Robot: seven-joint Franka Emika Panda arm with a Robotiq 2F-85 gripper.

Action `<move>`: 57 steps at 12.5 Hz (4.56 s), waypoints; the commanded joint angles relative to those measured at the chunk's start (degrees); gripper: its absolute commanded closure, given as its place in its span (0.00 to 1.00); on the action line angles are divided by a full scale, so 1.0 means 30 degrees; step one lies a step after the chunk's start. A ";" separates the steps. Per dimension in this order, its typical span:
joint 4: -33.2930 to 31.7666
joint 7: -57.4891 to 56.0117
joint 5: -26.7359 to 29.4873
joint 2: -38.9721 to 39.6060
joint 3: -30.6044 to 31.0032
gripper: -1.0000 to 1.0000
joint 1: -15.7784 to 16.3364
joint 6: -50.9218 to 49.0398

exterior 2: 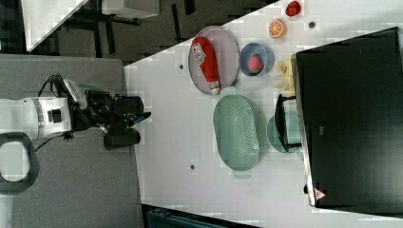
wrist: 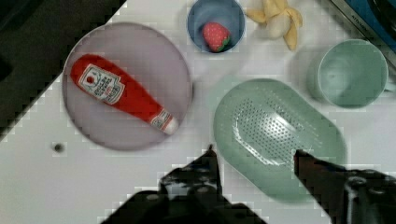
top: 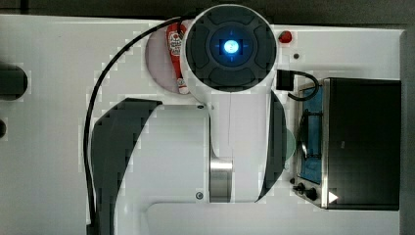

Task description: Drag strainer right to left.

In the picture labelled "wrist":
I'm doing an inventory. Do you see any peeled toy banana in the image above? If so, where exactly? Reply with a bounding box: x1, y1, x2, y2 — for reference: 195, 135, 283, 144
246, 0, 303, 50

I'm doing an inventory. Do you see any blue bowl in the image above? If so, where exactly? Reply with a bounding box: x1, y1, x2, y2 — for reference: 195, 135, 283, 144
186, 0, 246, 53

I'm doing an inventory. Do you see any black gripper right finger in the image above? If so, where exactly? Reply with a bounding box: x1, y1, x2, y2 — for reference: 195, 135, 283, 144
293, 149, 396, 224

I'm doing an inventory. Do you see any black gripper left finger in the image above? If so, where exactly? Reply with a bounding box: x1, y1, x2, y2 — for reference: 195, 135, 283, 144
159, 144, 223, 206

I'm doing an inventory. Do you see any red ketchup bottle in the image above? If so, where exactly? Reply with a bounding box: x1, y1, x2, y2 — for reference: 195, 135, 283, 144
70, 54, 179, 135

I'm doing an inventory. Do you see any green oval plastic strainer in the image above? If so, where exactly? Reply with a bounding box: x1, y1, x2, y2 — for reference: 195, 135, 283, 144
209, 77, 347, 203

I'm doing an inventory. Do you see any red toy strawberry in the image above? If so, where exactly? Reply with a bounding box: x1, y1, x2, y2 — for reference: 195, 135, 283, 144
203, 22, 231, 52

